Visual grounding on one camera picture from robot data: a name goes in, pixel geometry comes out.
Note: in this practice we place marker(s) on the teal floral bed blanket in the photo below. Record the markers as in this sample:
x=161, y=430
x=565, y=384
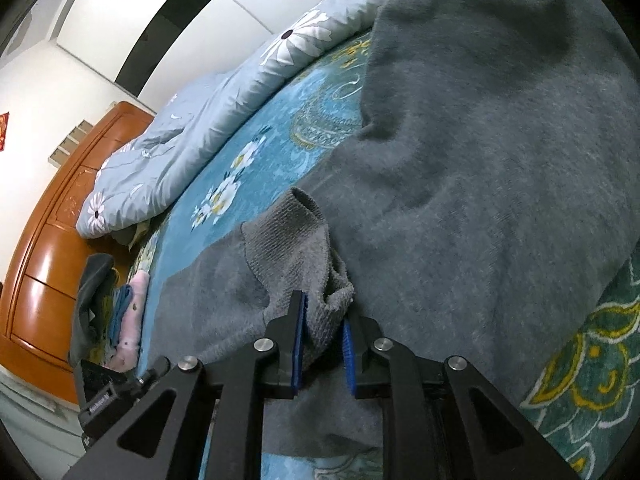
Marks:
x=585, y=401

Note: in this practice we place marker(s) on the pink folded garment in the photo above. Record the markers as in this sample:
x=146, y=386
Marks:
x=127, y=350

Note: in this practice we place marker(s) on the dark grey garment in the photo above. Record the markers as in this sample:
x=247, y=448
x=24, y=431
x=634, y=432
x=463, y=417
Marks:
x=90, y=314

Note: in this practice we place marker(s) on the red wall decoration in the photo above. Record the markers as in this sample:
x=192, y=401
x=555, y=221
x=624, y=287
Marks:
x=4, y=118

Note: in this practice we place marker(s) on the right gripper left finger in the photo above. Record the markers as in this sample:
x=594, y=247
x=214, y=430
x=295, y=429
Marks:
x=204, y=420

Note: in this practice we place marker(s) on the white black sliding wardrobe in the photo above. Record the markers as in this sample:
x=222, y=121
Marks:
x=152, y=48

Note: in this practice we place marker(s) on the small dark blue garment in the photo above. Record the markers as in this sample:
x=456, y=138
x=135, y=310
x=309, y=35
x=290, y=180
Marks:
x=121, y=300

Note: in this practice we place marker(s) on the grey knit sweater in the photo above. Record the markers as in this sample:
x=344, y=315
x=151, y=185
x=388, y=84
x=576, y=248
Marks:
x=490, y=195

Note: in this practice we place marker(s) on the orange wooden headboard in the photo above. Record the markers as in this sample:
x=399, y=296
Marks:
x=40, y=289

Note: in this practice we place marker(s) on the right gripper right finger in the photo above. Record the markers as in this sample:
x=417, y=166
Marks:
x=442, y=420

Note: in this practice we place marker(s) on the light blue floral duvet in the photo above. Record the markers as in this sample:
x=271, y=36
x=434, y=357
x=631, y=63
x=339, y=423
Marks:
x=143, y=178

